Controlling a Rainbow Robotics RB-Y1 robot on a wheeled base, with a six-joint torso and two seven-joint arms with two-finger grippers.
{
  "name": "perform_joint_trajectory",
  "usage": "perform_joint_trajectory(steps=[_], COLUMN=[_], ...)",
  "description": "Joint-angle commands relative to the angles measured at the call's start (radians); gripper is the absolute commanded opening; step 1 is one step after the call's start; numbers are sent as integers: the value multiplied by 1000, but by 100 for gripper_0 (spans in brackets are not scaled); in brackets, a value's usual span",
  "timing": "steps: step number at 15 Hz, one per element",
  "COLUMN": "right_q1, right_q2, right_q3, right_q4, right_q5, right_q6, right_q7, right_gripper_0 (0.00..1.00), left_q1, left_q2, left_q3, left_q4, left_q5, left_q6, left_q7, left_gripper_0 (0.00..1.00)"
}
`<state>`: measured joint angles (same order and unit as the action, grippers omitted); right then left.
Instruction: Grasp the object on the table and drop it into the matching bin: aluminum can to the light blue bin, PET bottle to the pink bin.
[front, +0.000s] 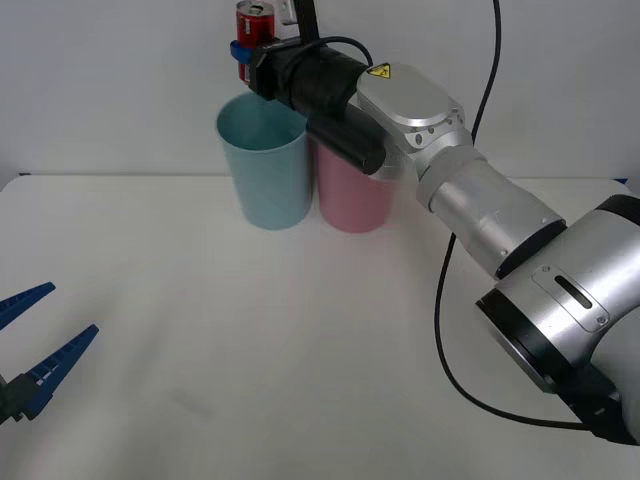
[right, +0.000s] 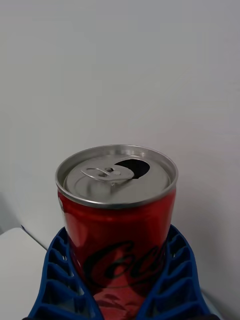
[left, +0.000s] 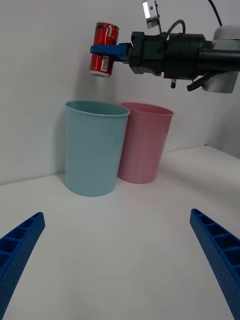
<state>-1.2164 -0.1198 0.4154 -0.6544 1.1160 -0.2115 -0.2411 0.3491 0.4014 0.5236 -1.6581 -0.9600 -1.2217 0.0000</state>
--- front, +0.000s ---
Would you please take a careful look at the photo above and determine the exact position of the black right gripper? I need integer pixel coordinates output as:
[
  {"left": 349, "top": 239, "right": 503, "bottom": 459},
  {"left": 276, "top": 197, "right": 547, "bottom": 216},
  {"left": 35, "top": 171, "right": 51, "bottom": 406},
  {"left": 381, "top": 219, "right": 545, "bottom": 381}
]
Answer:
[{"left": 229, "top": 37, "right": 304, "bottom": 107}]

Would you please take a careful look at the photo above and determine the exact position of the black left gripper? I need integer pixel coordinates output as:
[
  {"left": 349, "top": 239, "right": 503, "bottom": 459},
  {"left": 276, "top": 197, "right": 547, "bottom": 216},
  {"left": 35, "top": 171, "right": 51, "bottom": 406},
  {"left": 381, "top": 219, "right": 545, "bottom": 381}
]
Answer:
[{"left": 0, "top": 282, "right": 100, "bottom": 427}]

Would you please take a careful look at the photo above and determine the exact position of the red drink can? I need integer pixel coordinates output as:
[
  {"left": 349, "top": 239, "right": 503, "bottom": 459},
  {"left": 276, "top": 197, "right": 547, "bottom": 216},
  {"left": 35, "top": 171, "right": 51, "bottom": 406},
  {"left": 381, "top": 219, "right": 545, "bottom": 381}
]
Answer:
[{"left": 235, "top": 0, "right": 278, "bottom": 84}]

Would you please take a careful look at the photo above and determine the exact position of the pale blue plastic bin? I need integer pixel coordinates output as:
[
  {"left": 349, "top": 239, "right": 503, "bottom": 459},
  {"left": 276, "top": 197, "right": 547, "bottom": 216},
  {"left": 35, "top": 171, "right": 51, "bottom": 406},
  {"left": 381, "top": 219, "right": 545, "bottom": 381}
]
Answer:
[{"left": 215, "top": 92, "right": 309, "bottom": 232}]

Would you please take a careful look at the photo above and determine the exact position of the pink plastic bin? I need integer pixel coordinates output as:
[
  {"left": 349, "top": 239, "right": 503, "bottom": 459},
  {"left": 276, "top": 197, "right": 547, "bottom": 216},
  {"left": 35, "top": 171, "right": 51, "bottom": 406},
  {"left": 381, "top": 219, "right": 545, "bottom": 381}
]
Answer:
[{"left": 311, "top": 137, "right": 397, "bottom": 234}]

